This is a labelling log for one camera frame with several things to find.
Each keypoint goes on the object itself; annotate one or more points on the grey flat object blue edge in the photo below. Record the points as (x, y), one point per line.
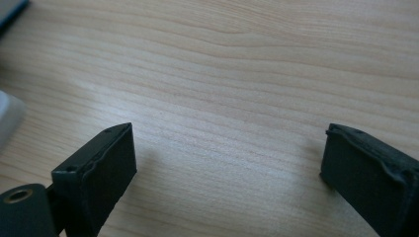
(9, 9)

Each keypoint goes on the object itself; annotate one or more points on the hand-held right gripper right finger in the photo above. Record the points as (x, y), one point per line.
(365, 174)

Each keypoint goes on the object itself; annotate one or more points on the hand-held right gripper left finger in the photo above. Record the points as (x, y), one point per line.
(99, 177)

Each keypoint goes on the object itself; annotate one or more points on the white board book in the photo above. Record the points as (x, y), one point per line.
(8, 118)

